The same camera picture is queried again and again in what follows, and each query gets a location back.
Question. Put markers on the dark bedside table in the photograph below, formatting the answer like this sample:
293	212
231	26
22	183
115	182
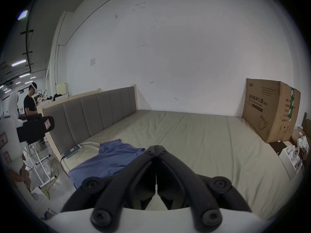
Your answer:
277	147

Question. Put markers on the person's left hand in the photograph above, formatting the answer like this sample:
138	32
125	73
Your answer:
15	176

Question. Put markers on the flat teal box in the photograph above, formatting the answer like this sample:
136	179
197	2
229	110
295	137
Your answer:
73	151

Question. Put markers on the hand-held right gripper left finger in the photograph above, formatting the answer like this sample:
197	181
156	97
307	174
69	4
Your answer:
136	176

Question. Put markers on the dark blue shirt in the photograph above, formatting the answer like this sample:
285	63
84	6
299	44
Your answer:
109	159

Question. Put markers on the grey padded headboard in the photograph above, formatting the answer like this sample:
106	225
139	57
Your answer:
97	115

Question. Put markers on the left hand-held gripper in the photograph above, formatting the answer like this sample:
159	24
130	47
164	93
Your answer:
9	139

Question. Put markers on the bed with beige sheet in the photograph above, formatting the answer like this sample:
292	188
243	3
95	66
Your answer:
194	139

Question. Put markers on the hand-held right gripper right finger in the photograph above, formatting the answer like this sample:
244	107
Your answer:
179	176

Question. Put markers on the white tube stand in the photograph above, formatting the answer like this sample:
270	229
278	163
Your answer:
36	165

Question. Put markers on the large cardboard carton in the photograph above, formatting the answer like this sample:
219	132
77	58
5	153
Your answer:
264	110

